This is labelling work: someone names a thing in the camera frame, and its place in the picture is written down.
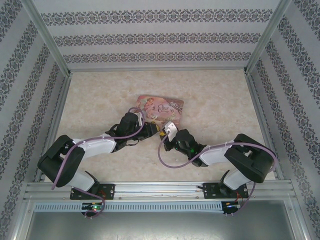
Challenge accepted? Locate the pink illustrated tin box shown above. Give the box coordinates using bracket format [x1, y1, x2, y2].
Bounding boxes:
[136, 94, 186, 127]

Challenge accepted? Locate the right controller board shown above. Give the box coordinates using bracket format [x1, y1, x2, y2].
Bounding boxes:
[222, 201, 241, 216]

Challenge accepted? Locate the grey metal sheet shelf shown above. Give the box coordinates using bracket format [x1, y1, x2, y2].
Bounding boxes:
[12, 199, 310, 240]

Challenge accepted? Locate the left controller board green light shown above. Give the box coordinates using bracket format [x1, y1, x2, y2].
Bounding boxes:
[81, 202, 105, 213]

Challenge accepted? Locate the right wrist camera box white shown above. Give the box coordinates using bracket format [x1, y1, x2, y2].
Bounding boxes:
[163, 121, 179, 141]

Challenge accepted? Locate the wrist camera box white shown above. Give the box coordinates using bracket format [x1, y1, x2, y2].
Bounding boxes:
[134, 111, 148, 127]
[163, 121, 179, 141]

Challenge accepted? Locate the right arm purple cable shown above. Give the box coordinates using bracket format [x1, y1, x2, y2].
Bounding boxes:
[158, 127, 278, 217]

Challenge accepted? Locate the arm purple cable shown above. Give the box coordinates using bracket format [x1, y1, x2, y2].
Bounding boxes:
[51, 106, 148, 218]
[158, 127, 278, 217]

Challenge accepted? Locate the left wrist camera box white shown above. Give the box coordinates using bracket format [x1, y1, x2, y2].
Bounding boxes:
[134, 111, 148, 127]

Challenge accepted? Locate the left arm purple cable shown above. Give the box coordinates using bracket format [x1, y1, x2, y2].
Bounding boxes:
[51, 106, 148, 218]

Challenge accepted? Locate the aluminium mounting rail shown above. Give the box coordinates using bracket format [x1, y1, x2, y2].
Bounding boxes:
[23, 180, 297, 201]

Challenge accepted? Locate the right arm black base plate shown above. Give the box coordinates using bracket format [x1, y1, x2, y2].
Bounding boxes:
[197, 182, 250, 200]

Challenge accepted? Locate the aluminium frame back rail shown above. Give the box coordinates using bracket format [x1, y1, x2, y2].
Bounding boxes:
[68, 66, 248, 74]

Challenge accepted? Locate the grey slotted cable duct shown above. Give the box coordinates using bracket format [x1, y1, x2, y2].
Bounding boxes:
[32, 201, 224, 214]

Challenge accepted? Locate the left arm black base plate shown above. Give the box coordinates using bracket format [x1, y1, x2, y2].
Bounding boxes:
[69, 183, 116, 201]

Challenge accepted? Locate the aluminium frame side rail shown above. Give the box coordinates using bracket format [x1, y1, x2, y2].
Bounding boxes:
[244, 71, 286, 181]
[33, 73, 73, 183]

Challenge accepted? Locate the aluminium frame post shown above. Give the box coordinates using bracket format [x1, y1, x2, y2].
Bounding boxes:
[19, 0, 73, 77]
[244, 0, 293, 75]

